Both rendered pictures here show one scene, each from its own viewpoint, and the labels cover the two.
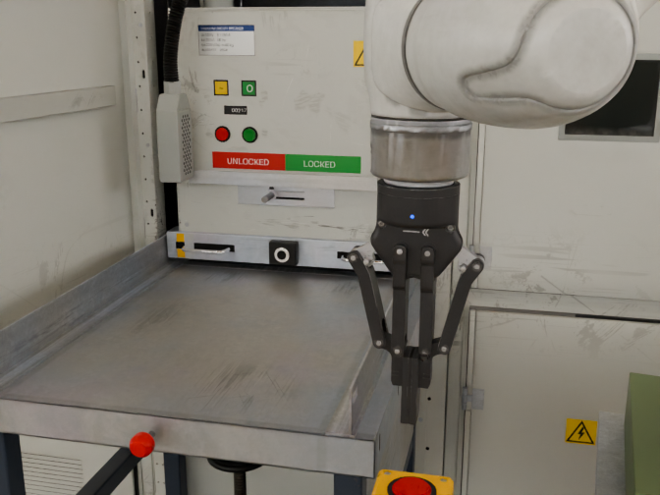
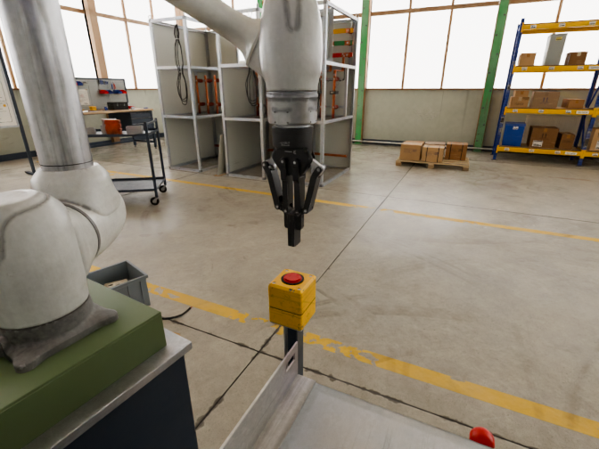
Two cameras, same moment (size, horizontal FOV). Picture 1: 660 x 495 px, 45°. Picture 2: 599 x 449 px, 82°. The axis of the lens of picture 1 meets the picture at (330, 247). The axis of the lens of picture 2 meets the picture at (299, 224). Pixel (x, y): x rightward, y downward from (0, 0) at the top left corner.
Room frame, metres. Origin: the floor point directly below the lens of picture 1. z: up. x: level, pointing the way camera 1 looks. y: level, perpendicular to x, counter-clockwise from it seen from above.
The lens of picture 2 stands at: (1.35, 0.07, 1.28)
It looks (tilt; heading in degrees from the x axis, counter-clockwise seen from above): 21 degrees down; 192
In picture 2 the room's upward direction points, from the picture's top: straight up
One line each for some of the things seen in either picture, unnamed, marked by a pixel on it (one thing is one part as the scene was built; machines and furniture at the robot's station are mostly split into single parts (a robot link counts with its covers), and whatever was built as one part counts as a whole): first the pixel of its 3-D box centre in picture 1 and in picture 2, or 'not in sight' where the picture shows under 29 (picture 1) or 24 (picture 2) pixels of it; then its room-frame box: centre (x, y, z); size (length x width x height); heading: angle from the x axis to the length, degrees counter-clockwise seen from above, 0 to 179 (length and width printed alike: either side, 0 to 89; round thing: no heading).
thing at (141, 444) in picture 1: (144, 441); (481, 445); (0.96, 0.25, 0.82); 0.04 x 0.03 x 0.03; 167
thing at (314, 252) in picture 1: (288, 248); not in sight; (1.66, 0.09, 0.89); 0.54 x 0.05 x 0.06; 77
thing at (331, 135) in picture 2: not in sight; (318, 100); (-4.00, -0.82, 1.13); 1.30 x 0.70 x 2.25; 167
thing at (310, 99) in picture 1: (284, 132); not in sight; (1.64, 0.09, 1.15); 0.48 x 0.01 x 0.48; 77
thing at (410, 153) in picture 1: (419, 149); (291, 109); (0.72, -0.08, 1.25); 0.09 x 0.09 x 0.06
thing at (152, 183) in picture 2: not in sight; (118, 161); (-2.18, -2.91, 0.48); 0.90 x 0.60 x 0.96; 113
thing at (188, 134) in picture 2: not in sight; (203, 98); (-4.49, -2.92, 1.13); 1.30 x 0.70 x 2.25; 167
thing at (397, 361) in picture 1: (389, 357); (304, 217); (0.72, -0.06, 1.04); 0.03 x 0.01 x 0.05; 77
